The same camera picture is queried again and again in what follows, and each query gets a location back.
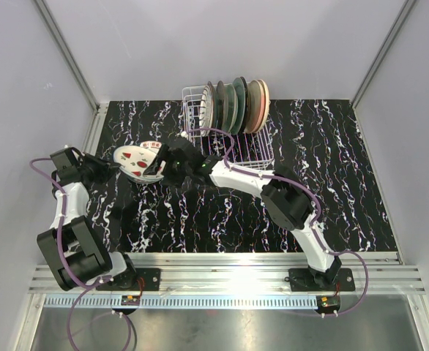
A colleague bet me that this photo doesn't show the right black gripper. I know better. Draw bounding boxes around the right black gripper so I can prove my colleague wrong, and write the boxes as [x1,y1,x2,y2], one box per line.
[144,146,192,189]

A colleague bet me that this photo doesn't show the white watermelon plate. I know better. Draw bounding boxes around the white watermelon plate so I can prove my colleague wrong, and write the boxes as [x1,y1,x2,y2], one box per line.
[113,140,165,184]

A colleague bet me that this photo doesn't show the grey reindeer snowflake plate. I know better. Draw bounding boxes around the grey reindeer snowflake plate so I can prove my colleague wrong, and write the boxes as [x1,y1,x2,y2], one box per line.
[216,80,228,132]

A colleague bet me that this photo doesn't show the green plate with flower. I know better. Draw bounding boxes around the green plate with flower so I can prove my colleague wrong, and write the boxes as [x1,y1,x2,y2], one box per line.
[224,84,238,132]

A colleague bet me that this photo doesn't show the pink cream branch plate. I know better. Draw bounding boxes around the pink cream branch plate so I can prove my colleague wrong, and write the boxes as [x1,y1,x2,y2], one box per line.
[245,80,265,134]

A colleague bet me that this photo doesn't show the dark striped rim plate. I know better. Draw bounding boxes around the dark striped rim plate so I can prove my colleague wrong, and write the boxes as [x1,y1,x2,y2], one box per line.
[231,77,248,135]

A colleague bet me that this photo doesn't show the orange cream leaf plate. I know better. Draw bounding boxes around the orange cream leaf plate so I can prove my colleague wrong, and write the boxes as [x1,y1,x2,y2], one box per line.
[258,79,270,132]

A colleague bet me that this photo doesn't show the white blue sunburst plate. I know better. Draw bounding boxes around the white blue sunburst plate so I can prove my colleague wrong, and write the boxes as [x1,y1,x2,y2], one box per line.
[199,84,215,128]

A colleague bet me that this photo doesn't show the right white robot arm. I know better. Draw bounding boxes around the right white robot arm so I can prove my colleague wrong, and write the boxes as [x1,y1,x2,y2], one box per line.
[143,138,355,293]

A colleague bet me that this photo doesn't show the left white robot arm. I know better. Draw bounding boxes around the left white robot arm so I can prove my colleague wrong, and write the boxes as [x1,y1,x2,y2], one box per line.
[30,147,138,291]

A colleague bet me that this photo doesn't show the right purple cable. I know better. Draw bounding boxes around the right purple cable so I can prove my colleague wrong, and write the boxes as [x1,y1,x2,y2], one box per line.
[179,127,369,315]

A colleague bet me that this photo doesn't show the left aluminium frame post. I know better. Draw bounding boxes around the left aluminium frame post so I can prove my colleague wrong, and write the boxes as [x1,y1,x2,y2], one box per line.
[31,0,100,114]

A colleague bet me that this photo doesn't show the aluminium frame post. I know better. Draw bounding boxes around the aluminium frame post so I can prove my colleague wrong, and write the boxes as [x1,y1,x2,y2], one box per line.
[351,0,419,109]
[31,0,100,114]

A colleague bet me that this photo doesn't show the white wire dish rack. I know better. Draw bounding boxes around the white wire dish rack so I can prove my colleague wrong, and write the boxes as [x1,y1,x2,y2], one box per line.
[182,86,275,170]

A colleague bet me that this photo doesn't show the white slotted cable duct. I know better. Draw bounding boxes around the white slotted cable duct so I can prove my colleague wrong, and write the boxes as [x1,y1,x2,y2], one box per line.
[44,295,342,309]

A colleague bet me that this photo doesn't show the aluminium mounting rail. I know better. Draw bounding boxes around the aluminium mounting rail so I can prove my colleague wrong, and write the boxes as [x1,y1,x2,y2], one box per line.
[27,252,426,297]

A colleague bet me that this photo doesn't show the right aluminium frame post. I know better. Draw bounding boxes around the right aluminium frame post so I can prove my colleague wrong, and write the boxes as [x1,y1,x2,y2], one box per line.
[351,0,419,109]

